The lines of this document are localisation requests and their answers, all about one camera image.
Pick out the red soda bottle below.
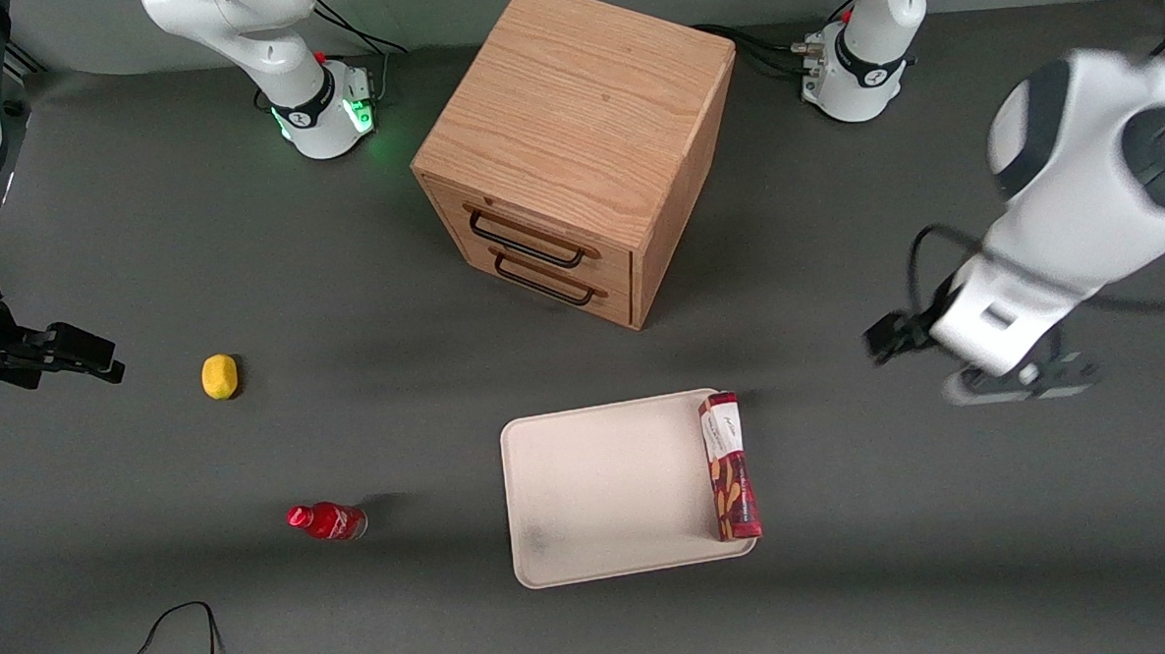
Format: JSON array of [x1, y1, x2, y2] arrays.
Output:
[[286, 500, 369, 544]]

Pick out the shorter wooden drawer front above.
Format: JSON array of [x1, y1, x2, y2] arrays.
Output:
[[446, 229, 636, 336]]

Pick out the beige rectangular tray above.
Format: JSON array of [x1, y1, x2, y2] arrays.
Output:
[[498, 387, 759, 592]]

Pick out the red cookie box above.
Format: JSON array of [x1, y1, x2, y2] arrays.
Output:
[[696, 389, 765, 544]]

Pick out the black arm base cables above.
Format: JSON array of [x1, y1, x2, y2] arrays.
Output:
[[693, 0, 862, 80], [310, 0, 411, 109]]

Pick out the black left arm base cables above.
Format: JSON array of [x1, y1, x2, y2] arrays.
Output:
[[693, 0, 862, 80]]

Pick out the taller wooden drawer front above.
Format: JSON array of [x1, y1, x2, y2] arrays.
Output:
[[422, 168, 637, 298]]

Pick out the long black wire drawer handle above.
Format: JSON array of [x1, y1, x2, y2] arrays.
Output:
[[465, 197, 602, 274]]

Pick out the yellow lemon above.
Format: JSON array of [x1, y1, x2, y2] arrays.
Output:
[[200, 353, 241, 402]]

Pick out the black right arm base cables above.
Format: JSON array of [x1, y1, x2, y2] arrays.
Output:
[[310, 0, 411, 109]]

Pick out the short black wire drawer handle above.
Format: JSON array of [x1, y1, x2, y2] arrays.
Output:
[[491, 245, 608, 311]]

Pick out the oak wooden drawer cabinet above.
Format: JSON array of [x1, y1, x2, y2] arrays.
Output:
[[403, 0, 749, 341]]

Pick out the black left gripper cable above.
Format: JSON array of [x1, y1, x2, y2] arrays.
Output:
[[906, 212, 1165, 325]]

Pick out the black looped table cable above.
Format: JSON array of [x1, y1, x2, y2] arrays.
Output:
[[121, 598, 263, 654]]

